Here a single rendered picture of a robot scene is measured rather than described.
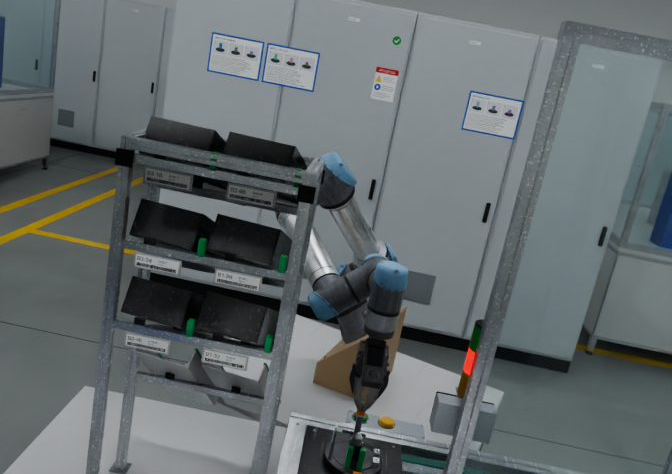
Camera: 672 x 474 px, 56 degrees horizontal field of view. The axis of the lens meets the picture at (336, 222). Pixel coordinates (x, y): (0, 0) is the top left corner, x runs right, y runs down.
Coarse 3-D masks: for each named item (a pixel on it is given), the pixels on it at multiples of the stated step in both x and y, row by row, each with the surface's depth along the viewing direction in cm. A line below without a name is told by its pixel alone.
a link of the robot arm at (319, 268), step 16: (288, 224) 170; (320, 240) 165; (320, 256) 159; (320, 272) 155; (336, 272) 157; (320, 288) 152; (336, 288) 150; (320, 304) 150; (336, 304) 150; (352, 304) 151; (320, 320) 152
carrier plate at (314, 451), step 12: (312, 432) 156; (324, 432) 157; (312, 444) 151; (324, 444) 152; (372, 444) 156; (384, 444) 157; (396, 444) 158; (312, 456) 146; (384, 456) 152; (396, 456) 153; (300, 468) 141; (312, 468) 142; (324, 468) 143; (384, 468) 147; (396, 468) 148
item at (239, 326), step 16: (208, 304) 125; (224, 304) 124; (240, 304) 124; (208, 320) 124; (224, 320) 123; (240, 320) 123; (256, 320) 123; (272, 320) 129; (240, 336) 122; (256, 336) 122
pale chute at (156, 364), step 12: (144, 360) 138; (156, 360) 135; (168, 360) 133; (192, 360) 133; (156, 372) 144; (168, 372) 140; (180, 372) 137; (192, 372) 135; (204, 372) 142; (192, 396) 153; (204, 396) 149; (216, 396) 155
